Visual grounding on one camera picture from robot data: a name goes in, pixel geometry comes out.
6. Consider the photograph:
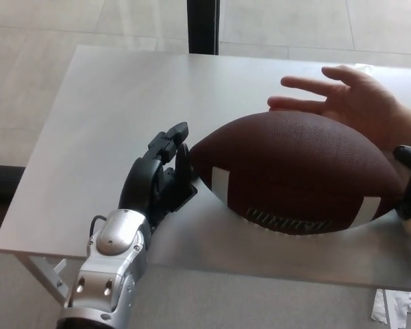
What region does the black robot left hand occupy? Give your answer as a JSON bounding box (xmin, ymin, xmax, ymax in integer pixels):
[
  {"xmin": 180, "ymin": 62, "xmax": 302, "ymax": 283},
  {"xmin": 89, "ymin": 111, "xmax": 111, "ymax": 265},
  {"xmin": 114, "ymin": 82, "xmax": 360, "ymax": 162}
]
[{"xmin": 118, "ymin": 121, "xmax": 199, "ymax": 227}]

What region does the bare person hand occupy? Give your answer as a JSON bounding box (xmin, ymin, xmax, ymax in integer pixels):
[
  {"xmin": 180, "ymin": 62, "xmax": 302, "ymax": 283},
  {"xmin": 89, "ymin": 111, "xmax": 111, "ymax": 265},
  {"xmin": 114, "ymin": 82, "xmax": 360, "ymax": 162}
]
[{"xmin": 266, "ymin": 64, "xmax": 411, "ymax": 152}]

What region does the brown leather american football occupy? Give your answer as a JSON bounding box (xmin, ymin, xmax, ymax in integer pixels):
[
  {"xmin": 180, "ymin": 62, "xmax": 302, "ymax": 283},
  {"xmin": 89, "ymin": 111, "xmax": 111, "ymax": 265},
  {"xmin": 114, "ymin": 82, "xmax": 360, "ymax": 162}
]
[{"xmin": 188, "ymin": 112, "xmax": 407, "ymax": 237}]

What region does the crumpled white paper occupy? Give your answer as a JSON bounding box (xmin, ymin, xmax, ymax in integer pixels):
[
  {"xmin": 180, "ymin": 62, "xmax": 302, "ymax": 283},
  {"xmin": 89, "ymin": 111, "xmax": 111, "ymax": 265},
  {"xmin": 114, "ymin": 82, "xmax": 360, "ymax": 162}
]
[{"xmin": 369, "ymin": 289, "xmax": 411, "ymax": 325}]

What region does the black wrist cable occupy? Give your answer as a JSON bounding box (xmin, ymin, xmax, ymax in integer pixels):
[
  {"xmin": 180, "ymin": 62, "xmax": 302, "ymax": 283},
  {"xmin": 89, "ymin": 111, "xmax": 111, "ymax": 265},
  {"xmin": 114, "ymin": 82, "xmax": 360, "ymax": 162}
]
[{"xmin": 90, "ymin": 215, "xmax": 108, "ymax": 238}]

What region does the white metal table frame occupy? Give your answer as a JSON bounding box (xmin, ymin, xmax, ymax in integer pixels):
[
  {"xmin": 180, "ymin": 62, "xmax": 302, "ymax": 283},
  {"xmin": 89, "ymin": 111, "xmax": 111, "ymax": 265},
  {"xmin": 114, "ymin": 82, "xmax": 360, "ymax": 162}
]
[{"xmin": 19, "ymin": 255, "xmax": 70, "ymax": 308}]

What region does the black vertical window post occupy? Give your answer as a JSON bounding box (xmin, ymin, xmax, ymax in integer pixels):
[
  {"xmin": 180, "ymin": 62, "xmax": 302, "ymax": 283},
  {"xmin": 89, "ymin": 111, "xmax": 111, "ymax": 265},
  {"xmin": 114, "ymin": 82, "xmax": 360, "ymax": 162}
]
[{"xmin": 186, "ymin": 0, "xmax": 221, "ymax": 56}]

